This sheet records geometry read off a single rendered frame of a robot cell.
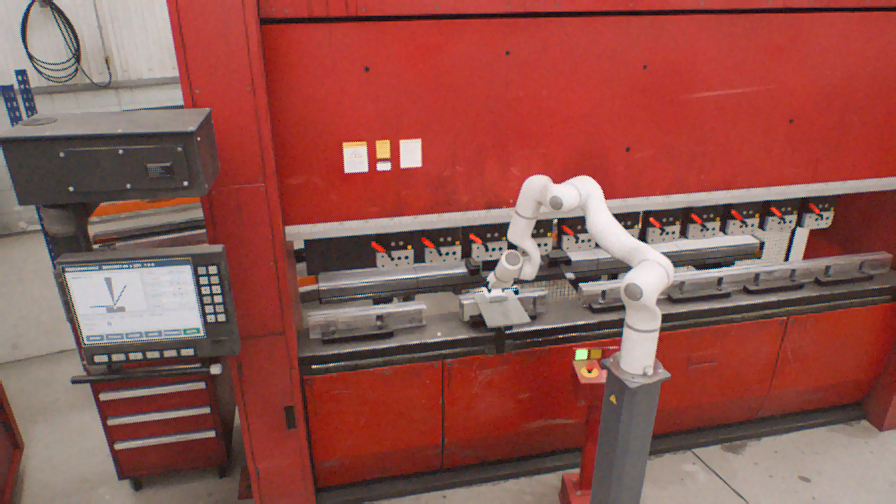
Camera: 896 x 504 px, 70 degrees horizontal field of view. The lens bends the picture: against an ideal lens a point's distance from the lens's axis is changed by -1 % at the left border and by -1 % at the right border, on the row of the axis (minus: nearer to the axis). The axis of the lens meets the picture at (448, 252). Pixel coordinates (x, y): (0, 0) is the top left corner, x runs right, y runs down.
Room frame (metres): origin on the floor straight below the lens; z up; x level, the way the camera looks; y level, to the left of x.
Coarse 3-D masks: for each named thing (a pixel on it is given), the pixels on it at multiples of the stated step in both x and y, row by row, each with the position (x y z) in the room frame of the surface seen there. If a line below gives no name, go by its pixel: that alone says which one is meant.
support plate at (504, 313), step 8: (480, 296) 2.44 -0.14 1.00; (512, 296) 2.44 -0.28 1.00; (480, 304) 2.38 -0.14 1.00; (488, 304) 2.38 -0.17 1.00; (496, 304) 2.38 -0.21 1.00; (504, 304) 2.38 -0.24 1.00; (512, 304) 2.38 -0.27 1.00; (520, 304) 2.38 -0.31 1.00; (488, 312) 2.31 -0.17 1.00; (496, 312) 2.31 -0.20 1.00; (504, 312) 2.31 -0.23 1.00; (512, 312) 2.31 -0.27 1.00; (520, 312) 2.31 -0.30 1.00; (488, 320) 2.25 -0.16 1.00; (496, 320) 2.25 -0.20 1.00; (504, 320) 2.25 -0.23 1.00; (512, 320) 2.25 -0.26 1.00; (520, 320) 2.25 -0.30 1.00; (528, 320) 2.25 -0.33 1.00
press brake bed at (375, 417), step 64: (704, 320) 2.56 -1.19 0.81; (768, 320) 2.63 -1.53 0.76; (832, 320) 2.71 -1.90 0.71; (320, 384) 2.19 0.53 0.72; (384, 384) 2.25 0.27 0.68; (448, 384) 2.31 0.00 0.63; (512, 384) 2.37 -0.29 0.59; (704, 384) 2.57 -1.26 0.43; (768, 384) 2.65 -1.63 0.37; (832, 384) 2.74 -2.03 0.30; (320, 448) 2.19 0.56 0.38; (384, 448) 2.25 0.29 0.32; (448, 448) 2.32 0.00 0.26; (512, 448) 2.40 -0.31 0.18; (576, 448) 2.52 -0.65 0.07
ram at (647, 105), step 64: (320, 64) 2.32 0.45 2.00; (384, 64) 2.37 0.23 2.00; (448, 64) 2.42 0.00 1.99; (512, 64) 2.47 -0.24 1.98; (576, 64) 2.52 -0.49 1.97; (640, 64) 2.58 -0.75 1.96; (704, 64) 2.64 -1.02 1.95; (768, 64) 2.70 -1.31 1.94; (832, 64) 2.76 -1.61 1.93; (320, 128) 2.32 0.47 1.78; (384, 128) 2.37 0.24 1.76; (448, 128) 2.42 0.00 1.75; (512, 128) 2.47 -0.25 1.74; (576, 128) 2.53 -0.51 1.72; (640, 128) 2.58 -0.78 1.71; (704, 128) 2.65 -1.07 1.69; (768, 128) 2.71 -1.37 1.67; (832, 128) 2.78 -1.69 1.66; (320, 192) 2.31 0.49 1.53; (384, 192) 2.36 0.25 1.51; (448, 192) 2.42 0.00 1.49; (512, 192) 2.47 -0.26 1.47; (640, 192) 2.59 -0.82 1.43; (704, 192) 2.66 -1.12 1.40; (832, 192) 2.80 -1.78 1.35
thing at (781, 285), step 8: (784, 280) 2.77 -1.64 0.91; (800, 280) 2.77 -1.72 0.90; (744, 288) 2.72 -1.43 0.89; (752, 288) 2.69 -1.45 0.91; (760, 288) 2.69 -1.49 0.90; (768, 288) 2.70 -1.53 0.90; (776, 288) 2.71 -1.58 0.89; (784, 288) 2.72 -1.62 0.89; (792, 288) 2.73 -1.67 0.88; (800, 288) 2.74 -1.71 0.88
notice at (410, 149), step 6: (420, 138) 2.39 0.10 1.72; (402, 144) 2.38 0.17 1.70; (408, 144) 2.38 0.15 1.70; (414, 144) 2.39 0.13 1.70; (420, 144) 2.39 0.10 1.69; (402, 150) 2.38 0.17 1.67; (408, 150) 2.38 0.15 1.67; (414, 150) 2.39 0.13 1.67; (420, 150) 2.39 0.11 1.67; (402, 156) 2.38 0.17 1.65; (408, 156) 2.38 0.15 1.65; (414, 156) 2.39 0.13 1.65; (420, 156) 2.39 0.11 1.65; (402, 162) 2.38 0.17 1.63; (408, 162) 2.38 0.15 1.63; (414, 162) 2.39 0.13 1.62; (420, 162) 2.39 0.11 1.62
